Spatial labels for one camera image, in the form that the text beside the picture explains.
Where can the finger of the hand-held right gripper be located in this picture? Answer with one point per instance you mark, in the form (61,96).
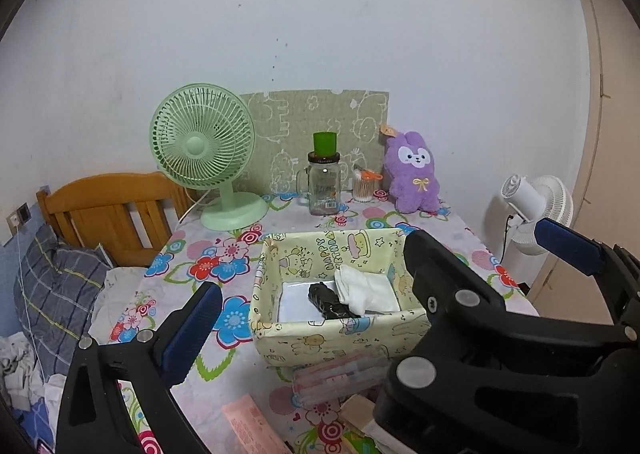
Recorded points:
(565,244)
(430,274)

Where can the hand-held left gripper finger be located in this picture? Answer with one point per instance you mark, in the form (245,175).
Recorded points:
(192,329)

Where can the yellow cartoon fabric storage basket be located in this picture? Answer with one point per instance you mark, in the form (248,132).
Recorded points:
(300,344)

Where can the white standing fan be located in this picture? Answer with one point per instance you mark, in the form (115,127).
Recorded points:
(542,199)

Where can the white socks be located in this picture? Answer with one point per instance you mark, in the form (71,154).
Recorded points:
(367,291)

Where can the floral tablecloth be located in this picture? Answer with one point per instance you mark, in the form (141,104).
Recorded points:
(225,254)

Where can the purple plush bunny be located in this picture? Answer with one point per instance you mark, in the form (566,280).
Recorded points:
(412,174)

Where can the black sock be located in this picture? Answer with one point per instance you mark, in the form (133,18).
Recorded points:
(327,301)

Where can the cotton swab tub orange lid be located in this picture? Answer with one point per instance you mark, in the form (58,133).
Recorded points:
(364,189)

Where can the pink packet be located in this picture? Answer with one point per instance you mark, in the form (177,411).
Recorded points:
(255,426)

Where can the beige wooden door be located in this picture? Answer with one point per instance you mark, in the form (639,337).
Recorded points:
(615,134)

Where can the glass jar mug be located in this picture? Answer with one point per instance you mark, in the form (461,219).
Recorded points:
(324,189)

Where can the grey plaid pillow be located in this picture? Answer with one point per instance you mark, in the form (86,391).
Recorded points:
(60,284)

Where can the clear plastic box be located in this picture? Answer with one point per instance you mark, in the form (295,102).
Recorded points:
(335,379)

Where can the beige cardboard box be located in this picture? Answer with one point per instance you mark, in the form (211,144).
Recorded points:
(357,411)

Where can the wooden bed headboard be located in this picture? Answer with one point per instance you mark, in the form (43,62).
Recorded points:
(100,194)

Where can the green plastic cup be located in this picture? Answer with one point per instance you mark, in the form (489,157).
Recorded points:
(324,143)

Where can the crumpled clothes pile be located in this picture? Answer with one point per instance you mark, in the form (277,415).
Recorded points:
(20,374)

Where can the green desk fan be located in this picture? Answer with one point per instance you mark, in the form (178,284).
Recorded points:
(195,144)

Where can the green cartoon foam mat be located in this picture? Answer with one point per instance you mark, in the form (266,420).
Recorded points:
(300,119)

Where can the wall socket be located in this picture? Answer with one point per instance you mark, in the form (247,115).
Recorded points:
(22,212)

